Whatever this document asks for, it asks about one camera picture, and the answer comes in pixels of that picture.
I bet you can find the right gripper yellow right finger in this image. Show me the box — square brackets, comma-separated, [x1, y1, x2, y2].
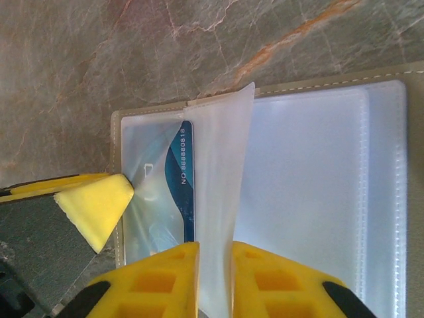
[231, 241, 378, 318]

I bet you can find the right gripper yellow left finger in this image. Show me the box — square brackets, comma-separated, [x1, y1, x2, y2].
[54, 241, 201, 318]

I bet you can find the blue plastic card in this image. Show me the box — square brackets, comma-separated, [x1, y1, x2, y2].
[124, 120, 196, 258]

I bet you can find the beige leather card holder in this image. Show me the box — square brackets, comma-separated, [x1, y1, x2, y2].
[0, 61, 424, 318]

